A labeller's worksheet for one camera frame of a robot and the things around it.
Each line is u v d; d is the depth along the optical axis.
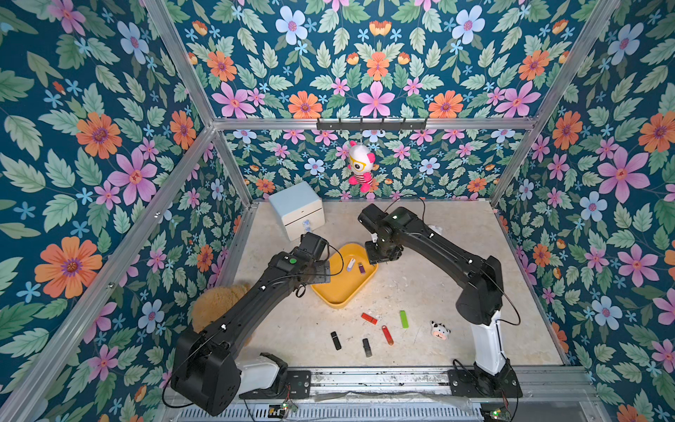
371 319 0.86
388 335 0.82
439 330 0.82
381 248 0.72
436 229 1.06
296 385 0.74
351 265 0.98
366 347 0.80
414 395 0.73
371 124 0.93
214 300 0.69
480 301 0.49
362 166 0.98
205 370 0.39
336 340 0.82
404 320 0.86
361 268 0.98
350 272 0.98
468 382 0.73
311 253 0.63
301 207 0.98
